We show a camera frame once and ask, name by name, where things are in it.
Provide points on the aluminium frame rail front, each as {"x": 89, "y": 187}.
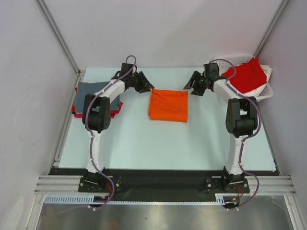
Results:
{"x": 69, "y": 184}

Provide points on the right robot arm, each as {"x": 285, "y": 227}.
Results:
{"x": 243, "y": 118}

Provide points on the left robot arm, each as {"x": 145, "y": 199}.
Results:
{"x": 97, "y": 116}

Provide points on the orange t-shirt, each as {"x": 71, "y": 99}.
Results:
{"x": 168, "y": 105}

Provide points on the red t-shirt in basket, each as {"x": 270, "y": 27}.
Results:
{"x": 230, "y": 72}

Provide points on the magenta folded t-shirt in stack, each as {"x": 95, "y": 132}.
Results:
{"x": 80, "y": 115}

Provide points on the right aluminium corner post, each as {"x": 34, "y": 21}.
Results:
{"x": 273, "y": 23}

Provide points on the white plastic basket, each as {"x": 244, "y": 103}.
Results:
{"x": 225, "y": 62}

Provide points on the white cloth in basket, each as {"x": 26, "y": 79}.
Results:
{"x": 252, "y": 79}

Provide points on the grey folded t-shirt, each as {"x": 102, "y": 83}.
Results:
{"x": 84, "y": 91}

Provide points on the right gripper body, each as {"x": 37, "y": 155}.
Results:
{"x": 199, "y": 83}

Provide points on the aluminium corner post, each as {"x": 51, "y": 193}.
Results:
{"x": 273, "y": 23}
{"x": 57, "y": 34}

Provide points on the left aluminium corner post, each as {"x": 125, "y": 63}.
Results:
{"x": 57, "y": 34}

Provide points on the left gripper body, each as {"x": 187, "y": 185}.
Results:
{"x": 133, "y": 81}

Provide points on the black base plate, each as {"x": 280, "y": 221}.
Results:
{"x": 158, "y": 185}

